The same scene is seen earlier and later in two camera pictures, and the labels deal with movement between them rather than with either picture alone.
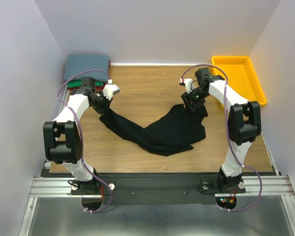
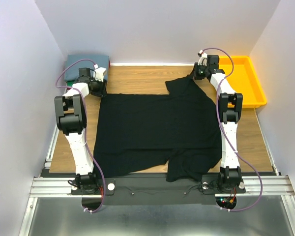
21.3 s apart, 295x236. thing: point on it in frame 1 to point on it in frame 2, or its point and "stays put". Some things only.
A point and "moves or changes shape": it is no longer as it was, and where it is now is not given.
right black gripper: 191,104 to 196,73
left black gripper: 102,104 to 101,89
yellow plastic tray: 242,76 stays put
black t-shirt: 175,132 moves or changes shape
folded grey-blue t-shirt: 75,64 stays put
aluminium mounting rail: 271,186 stays put
